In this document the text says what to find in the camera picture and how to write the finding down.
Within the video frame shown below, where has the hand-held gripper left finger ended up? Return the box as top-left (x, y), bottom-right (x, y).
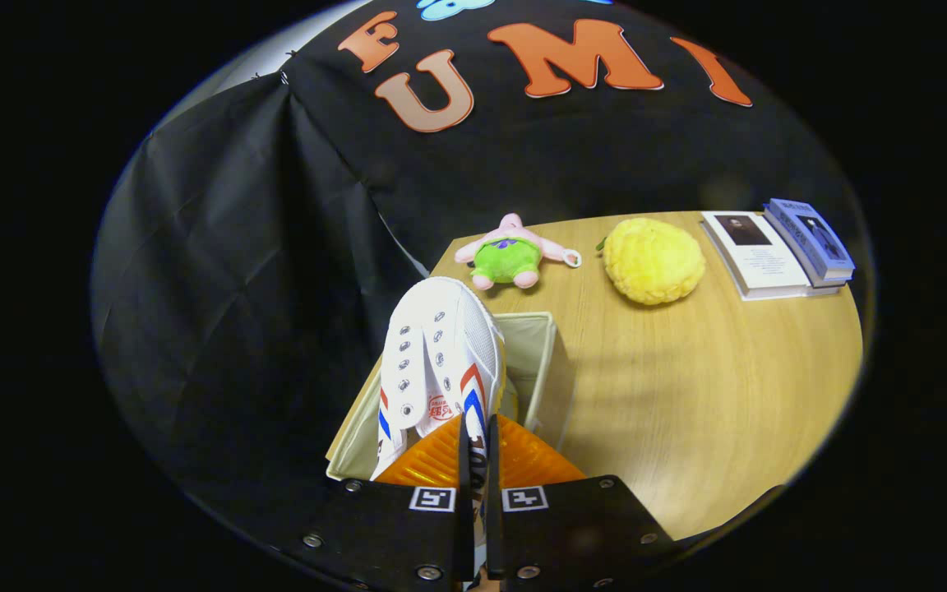
top-left (293, 414), bottom-right (474, 589)

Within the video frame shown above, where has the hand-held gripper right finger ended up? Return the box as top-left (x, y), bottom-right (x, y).
top-left (486, 414), bottom-right (676, 589)

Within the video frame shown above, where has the brown fabric storage box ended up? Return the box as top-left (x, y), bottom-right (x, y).
top-left (326, 311), bottom-right (573, 482)

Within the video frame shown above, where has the white striped shoe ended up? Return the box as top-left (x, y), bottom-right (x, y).
top-left (369, 276), bottom-right (509, 576)

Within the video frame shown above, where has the green and pink plush toy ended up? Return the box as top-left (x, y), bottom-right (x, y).
top-left (454, 212), bottom-right (583, 291)

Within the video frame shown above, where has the yellow plush toy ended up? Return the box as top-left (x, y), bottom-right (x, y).
top-left (597, 216), bottom-right (707, 307)

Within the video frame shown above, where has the black backdrop cloth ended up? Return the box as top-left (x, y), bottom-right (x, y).
top-left (91, 0), bottom-right (852, 568)

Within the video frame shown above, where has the white book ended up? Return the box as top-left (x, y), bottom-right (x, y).
top-left (700, 210), bottom-right (840, 302)

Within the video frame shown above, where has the blue book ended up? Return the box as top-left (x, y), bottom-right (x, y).
top-left (763, 198), bottom-right (857, 289)

